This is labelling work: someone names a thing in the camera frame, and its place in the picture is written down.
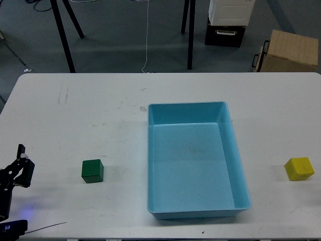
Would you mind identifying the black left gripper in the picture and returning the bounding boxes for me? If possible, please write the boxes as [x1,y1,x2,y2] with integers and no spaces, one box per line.
[1,144,35,221]

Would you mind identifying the green wooden block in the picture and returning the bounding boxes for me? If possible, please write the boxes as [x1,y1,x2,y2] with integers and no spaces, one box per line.
[81,159,104,183]

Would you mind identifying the yellow wooden block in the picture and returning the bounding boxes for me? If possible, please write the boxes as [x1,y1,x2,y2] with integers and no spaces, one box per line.
[284,157,314,181]

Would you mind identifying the light blue plastic box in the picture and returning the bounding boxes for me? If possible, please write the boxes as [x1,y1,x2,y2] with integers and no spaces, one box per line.
[147,101,251,219]

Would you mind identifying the white appliance box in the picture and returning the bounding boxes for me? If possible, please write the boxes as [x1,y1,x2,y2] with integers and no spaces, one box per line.
[208,0,255,26]

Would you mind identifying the black left stand legs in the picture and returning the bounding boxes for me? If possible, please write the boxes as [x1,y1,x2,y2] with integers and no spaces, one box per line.
[49,0,85,73]

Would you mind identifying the black stand legs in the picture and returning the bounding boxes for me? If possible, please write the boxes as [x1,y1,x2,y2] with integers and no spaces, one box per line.
[49,0,85,73]
[181,0,196,70]

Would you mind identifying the black right stand legs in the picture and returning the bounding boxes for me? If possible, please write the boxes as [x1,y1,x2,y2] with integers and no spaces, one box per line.
[181,0,196,70]

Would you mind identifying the black drawer cabinet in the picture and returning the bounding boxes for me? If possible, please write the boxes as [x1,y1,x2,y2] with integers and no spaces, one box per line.
[205,20,246,48]

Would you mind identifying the blue black wrist camera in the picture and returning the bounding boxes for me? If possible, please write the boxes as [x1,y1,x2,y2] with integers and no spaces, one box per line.
[1,219,28,241]

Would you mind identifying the thin black cable tie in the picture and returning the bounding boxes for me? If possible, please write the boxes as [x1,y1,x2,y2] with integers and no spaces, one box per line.
[25,222,67,234]

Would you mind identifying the white hanging cord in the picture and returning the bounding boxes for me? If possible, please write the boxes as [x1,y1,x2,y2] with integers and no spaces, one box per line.
[141,0,150,73]

